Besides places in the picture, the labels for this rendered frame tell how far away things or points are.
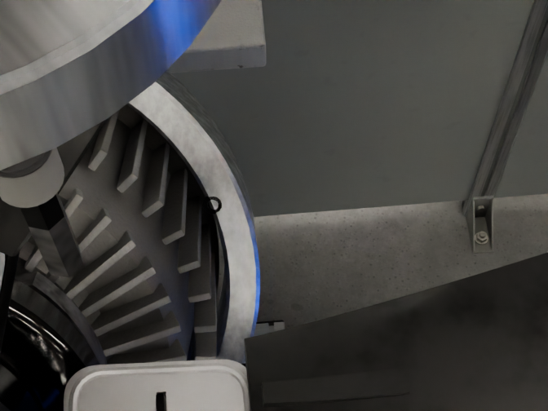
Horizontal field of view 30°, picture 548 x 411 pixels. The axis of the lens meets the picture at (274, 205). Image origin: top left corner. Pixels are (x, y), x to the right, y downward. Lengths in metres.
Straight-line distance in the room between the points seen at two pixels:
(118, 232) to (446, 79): 1.02
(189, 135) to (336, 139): 1.01
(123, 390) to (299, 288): 1.32
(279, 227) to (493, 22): 0.58
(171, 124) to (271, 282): 1.21
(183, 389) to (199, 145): 0.16
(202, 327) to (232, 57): 0.43
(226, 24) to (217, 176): 0.38
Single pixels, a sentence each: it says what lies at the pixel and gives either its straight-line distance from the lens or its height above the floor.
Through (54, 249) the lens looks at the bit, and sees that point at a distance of 0.17.
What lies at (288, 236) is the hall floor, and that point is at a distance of 1.71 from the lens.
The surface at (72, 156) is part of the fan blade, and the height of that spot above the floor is 1.32.
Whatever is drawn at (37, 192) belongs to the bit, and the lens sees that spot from 0.15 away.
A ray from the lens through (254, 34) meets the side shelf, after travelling 0.85.
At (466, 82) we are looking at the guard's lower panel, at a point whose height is 0.39.
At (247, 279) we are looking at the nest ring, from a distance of 0.51.
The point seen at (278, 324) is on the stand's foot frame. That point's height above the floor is 0.08.
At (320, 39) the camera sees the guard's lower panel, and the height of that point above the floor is 0.51.
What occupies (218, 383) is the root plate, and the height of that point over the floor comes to 1.18.
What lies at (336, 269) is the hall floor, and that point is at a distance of 1.69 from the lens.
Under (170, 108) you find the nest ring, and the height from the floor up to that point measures 1.13.
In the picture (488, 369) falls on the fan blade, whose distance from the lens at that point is 0.37.
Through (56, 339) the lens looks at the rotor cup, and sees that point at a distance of 0.38.
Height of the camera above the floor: 1.53
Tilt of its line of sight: 61 degrees down
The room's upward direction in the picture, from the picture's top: 1 degrees counter-clockwise
